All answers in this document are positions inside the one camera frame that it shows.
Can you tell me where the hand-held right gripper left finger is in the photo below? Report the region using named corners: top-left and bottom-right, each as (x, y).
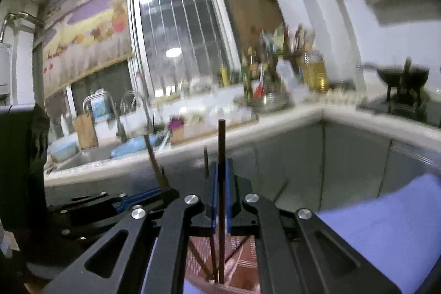
top-left (41, 160), bottom-right (221, 294)

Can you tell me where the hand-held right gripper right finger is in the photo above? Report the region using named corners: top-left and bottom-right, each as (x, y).
top-left (225, 158), bottom-right (403, 294)

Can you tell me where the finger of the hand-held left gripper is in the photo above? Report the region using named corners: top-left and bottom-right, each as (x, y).
top-left (48, 206), bottom-right (131, 242)
top-left (69, 187), bottom-right (180, 215)

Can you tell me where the dark wooden chopstick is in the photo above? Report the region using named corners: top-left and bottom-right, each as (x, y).
top-left (218, 119), bottom-right (227, 284)
top-left (145, 134), bottom-right (171, 193)

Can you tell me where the bunch of brown chopsticks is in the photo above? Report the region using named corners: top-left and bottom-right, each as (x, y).
top-left (189, 147), bottom-right (289, 282)

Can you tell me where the pink plastic basket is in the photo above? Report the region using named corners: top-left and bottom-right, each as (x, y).
top-left (184, 235), bottom-right (260, 293)

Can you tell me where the teal plastic container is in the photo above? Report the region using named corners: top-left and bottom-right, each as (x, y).
top-left (50, 137), bottom-right (78, 162)

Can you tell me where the blue plate in sink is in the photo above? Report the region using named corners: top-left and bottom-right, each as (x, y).
top-left (110, 136), bottom-right (159, 158)

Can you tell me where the steel sink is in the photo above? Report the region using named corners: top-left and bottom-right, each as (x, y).
top-left (52, 139), bottom-right (162, 172)

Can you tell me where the upright wooden chopping board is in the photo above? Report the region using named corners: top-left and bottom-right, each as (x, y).
top-left (74, 114), bottom-right (99, 150)

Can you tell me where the curved neck steel faucet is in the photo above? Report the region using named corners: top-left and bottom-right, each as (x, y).
top-left (119, 91), bottom-right (155, 143)

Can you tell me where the purple vegetable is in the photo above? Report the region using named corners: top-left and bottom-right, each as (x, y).
top-left (168, 118), bottom-right (187, 133)

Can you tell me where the square neck steel faucet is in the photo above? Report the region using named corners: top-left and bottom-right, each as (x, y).
top-left (83, 91), bottom-right (116, 117)

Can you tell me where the blue printed box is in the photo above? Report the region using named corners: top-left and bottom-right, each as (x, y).
top-left (91, 89), bottom-right (112, 124)

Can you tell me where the steel basin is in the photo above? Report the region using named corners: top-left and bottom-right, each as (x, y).
top-left (248, 92), bottom-right (290, 112)

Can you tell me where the row of condiment bottles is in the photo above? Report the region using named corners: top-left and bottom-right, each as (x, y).
top-left (219, 46), bottom-right (276, 98)

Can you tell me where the white plastic jug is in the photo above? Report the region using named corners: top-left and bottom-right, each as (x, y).
top-left (276, 60), bottom-right (300, 88)

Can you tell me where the steel exhaust pipe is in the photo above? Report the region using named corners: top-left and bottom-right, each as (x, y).
top-left (0, 12), bottom-right (44, 43)

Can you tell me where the large cooking oil bottle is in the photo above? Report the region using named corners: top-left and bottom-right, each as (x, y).
top-left (300, 51), bottom-right (329, 95)

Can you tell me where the white egg carton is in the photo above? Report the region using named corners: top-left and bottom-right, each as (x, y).
top-left (326, 87), bottom-right (357, 105)

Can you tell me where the blue printed tablecloth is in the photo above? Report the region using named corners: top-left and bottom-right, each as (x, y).
top-left (315, 173), bottom-right (441, 294)

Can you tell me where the pile of food packets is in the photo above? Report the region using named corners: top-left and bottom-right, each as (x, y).
top-left (258, 23), bottom-right (316, 55)

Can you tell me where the barred window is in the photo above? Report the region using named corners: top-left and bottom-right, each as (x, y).
top-left (127, 0), bottom-right (242, 98)

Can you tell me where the brown cardboard panel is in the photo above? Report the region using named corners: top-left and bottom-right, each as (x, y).
top-left (227, 0), bottom-right (283, 50)

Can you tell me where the gas stove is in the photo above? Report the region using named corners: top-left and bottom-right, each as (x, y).
top-left (356, 87), bottom-right (441, 129)

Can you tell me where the black wok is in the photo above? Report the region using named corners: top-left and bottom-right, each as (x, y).
top-left (358, 58), bottom-right (431, 88)

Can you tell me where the fruit print wall poster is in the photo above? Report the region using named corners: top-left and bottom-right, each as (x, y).
top-left (41, 0), bottom-right (135, 98)

